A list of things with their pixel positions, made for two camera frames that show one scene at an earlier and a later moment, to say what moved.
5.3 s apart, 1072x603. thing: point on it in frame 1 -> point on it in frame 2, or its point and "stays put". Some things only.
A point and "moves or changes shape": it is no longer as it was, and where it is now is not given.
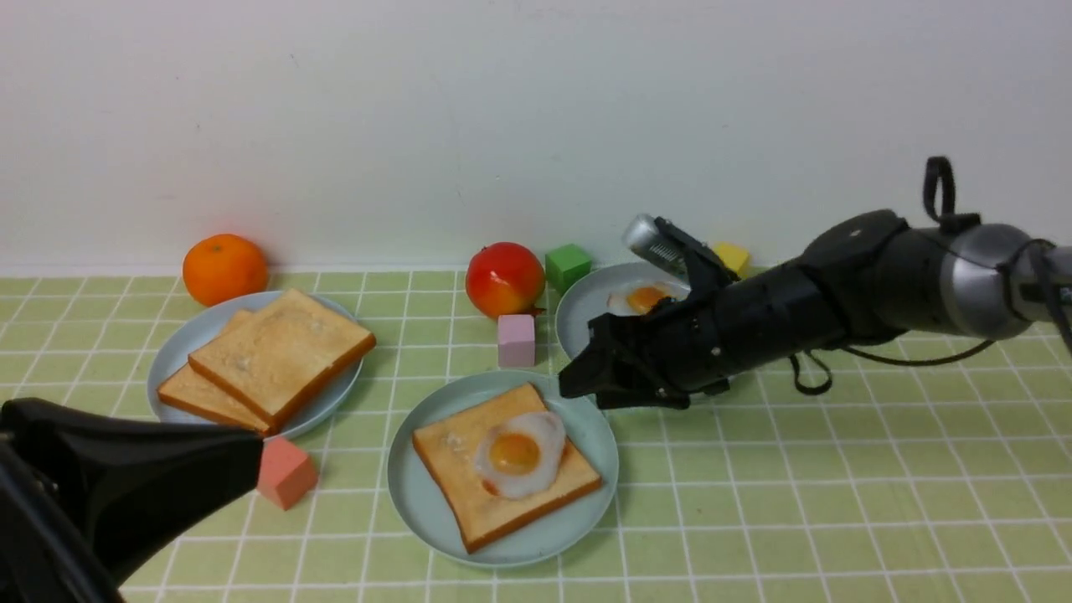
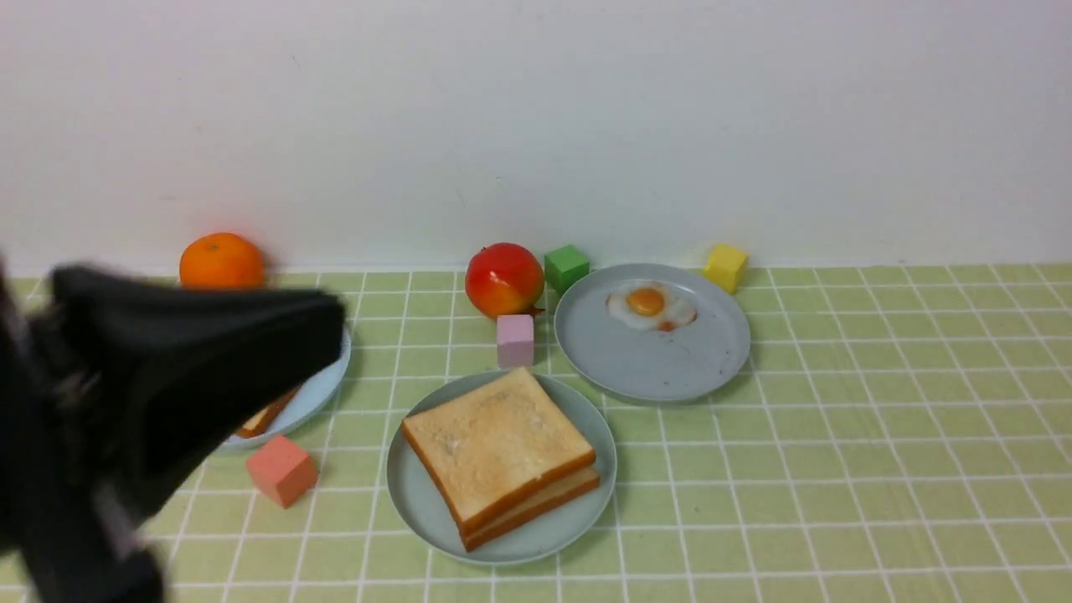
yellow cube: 737,256 stays put
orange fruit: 219,267 stays put
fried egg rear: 636,299 stays put
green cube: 564,267 stays put
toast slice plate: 273,363 moves or changes shape
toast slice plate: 447,450 -> 579,482
